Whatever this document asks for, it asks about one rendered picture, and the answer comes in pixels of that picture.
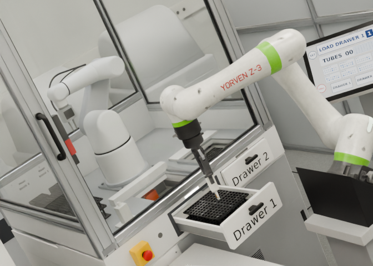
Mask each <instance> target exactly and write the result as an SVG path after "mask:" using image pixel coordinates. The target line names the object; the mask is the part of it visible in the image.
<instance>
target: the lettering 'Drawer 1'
mask: <svg viewBox="0 0 373 266"><path fill-rule="evenodd" d="M270 201H272V202H273V199H271V200H270ZM273 205H274V207H275V206H276V205H275V204H274V202H273ZM274 207H273V208H274ZM261 212H262V214H263V213H264V212H263V211H260V212H259V217H260V216H261V215H262V214H261V215H260V213H261ZM256 218H257V220H256V219H255V218H253V219H254V222H253V221H252V220H251V222H252V223H253V225H255V220H256V222H258V217H257V215H256ZM260 218H261V219H262V218H264V216H263V217H260ZM247 224H249V225H248V226H250V228H251V225H250V223H247ZM247 224H246V225H247ZM248 226H247V228H246V229H247V230H250V229H248ZM237 231H239V233H240V237H241V232H240V230H236V231H235V232H237ZM235 232H234V236H235V238H236V241H238V240H239V239H240V237H239V239H237V237H236V235H235Z"/></svg>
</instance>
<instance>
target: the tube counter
mask: <svg viewBox="0 0 373 266"><path fill-rule="evenodd" d="M370 50H373V40H371V41H368V42H365V43H362V44H359V45H356V46H353V47H350V48H347V49H344V53H345V57H346V58H349V57H352V56H355V55H357V54H361V53H364V52H367V51H370Z"/></svg>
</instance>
